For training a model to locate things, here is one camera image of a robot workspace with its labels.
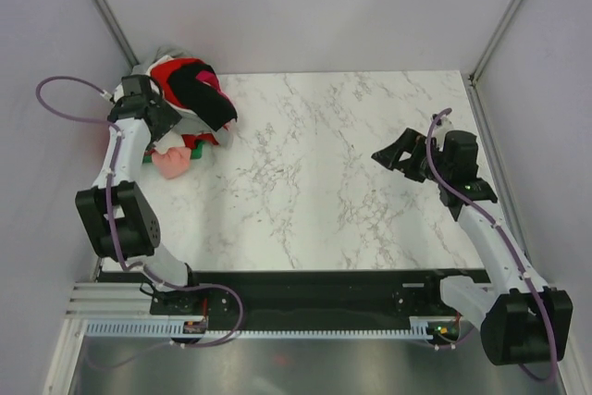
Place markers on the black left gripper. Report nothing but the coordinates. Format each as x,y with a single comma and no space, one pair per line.
166,117

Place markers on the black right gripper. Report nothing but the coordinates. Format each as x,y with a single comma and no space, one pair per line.
411,141

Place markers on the grey t shirt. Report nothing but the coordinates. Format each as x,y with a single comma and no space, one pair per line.
223,134

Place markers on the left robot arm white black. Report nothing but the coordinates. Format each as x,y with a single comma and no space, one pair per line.
119,221

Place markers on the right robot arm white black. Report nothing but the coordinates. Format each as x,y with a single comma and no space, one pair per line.
522,319

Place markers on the pink t shirt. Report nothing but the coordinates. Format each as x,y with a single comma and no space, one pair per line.
173,163

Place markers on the red t shirt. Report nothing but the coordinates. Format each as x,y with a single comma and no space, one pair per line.
191,128

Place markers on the green t shirt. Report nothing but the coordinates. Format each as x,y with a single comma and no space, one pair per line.
196,153

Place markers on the black t shirt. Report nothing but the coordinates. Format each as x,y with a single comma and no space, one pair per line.
195,87

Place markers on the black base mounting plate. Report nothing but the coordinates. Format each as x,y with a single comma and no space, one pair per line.
317,301

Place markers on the left aluminium frame post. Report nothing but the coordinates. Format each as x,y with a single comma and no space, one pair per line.
110,20

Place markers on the aluminium frame post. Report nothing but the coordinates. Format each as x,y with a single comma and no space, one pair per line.
509,15
110,20

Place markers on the aluminium extrusion rail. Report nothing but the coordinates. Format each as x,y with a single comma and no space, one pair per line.
108,300

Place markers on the right aluminium frame post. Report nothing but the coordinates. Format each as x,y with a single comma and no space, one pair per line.
509,15

